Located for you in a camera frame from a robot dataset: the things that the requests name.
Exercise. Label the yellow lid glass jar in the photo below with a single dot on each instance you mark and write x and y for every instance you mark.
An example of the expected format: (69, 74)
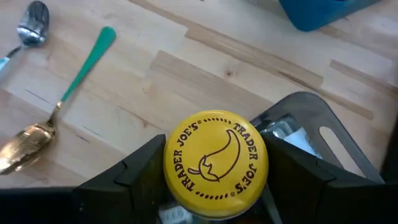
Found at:
(214, 165)

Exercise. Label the grey plastic caddy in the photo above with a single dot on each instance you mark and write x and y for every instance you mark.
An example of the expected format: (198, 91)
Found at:
(298, 105)

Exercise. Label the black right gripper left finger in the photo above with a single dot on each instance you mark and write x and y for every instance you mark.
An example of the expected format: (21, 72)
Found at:
(136, 186)

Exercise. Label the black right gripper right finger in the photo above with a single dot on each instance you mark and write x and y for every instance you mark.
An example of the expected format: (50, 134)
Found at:
(298, 186)

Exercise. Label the teal blue plastic tray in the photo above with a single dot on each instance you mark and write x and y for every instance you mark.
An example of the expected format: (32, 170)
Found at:
(317, 12)

